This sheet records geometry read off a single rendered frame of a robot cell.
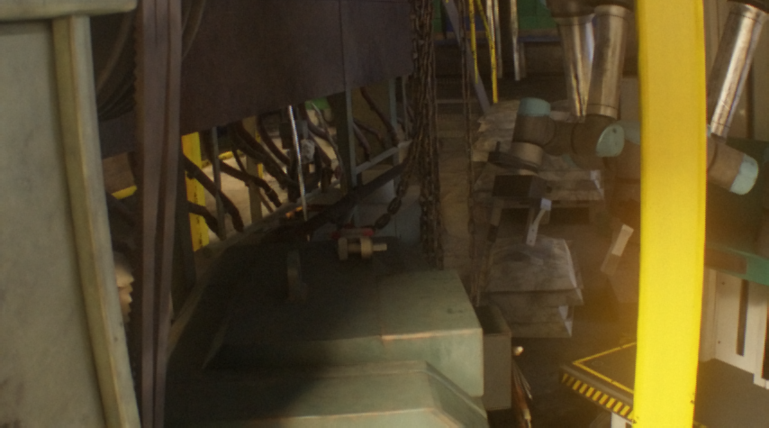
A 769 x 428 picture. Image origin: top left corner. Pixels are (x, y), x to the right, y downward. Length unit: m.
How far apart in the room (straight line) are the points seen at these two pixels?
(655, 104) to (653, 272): 0.25
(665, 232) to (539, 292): 2.06
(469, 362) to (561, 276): 2.39
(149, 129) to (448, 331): 0.46
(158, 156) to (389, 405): 0.36
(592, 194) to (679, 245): 3.82
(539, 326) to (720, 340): 1.21
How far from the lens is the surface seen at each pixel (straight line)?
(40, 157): 0.55
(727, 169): 1.56
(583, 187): 5.10
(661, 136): 1.25
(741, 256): 1.84
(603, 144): 1.92
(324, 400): 0.88
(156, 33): 0.65
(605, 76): 1.96
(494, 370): 1.27
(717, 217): 2.09
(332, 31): 2.41
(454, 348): 0.97
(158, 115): 0.66
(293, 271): 1.08
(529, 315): 3.34
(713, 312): 2.25
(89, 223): 0.56
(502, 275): 3.36
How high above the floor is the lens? 1.21
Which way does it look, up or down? 10 degrees down
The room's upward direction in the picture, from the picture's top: 4 degrees counter-clockwise
